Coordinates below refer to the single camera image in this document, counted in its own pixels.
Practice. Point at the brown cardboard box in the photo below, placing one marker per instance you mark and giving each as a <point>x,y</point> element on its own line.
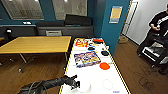
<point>123,39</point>

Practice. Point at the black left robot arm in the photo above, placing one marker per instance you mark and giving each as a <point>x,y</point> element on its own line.
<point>43,85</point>

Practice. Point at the white bowl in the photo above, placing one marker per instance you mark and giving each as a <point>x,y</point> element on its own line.
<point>84,87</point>

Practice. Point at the orange bowl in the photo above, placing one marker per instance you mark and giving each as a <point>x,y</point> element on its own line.
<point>104,66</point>

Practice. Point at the white rectangular panel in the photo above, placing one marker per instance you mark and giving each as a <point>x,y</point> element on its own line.
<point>54,33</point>

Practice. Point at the interior glass window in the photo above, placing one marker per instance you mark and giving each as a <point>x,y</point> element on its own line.
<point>23,9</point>
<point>70,9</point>

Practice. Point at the small black item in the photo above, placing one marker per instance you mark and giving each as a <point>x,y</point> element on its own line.
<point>105,53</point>

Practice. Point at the yellow pillar notice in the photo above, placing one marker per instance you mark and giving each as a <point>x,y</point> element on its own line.
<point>115,15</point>

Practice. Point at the orange yellow item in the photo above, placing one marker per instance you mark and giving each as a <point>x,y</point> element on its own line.
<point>82,43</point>

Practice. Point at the red plastic item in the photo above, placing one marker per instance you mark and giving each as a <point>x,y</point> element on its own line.
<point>98,40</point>

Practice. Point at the light wood table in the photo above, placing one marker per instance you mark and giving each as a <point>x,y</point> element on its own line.
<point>36,44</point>

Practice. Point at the black wheeled cart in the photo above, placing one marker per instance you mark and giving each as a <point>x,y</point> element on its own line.
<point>153,51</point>

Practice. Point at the white top yellow gaming table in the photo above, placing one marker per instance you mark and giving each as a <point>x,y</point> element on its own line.
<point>90,75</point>

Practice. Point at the small white wall plate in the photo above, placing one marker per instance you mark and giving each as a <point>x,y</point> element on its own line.
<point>27,23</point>

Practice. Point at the dark grey sofa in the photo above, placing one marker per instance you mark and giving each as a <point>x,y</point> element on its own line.
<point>30,30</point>
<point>80,23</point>

